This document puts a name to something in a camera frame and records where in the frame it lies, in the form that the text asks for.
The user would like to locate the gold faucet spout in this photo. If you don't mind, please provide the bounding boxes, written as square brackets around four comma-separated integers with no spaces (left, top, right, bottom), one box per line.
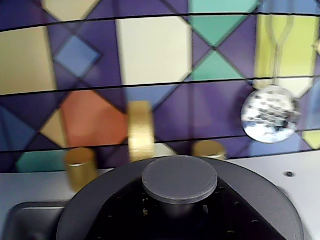
[126,100,156,164]

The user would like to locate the silver slotted skimmer spoon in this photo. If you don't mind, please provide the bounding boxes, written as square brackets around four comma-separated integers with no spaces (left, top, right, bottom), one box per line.
[239,14,303,144]

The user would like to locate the gold tap knob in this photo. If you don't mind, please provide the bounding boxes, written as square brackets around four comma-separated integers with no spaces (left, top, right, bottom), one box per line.
[64,147,98,193]
[191,140,228,161]

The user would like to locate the dark grey round lid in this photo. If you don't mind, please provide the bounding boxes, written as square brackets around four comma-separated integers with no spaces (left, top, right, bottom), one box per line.
[56,155,305,240]

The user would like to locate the colourful geometric backsplash panel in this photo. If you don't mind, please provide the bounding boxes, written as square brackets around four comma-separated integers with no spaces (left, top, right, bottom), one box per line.
[0,0,320,174]

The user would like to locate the dark sink basin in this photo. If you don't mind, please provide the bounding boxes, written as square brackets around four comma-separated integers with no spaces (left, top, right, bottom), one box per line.
[6,200,74,240]

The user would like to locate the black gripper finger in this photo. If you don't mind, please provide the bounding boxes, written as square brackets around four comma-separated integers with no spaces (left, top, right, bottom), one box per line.
[94,193,173,240]
[189,189,275,240]

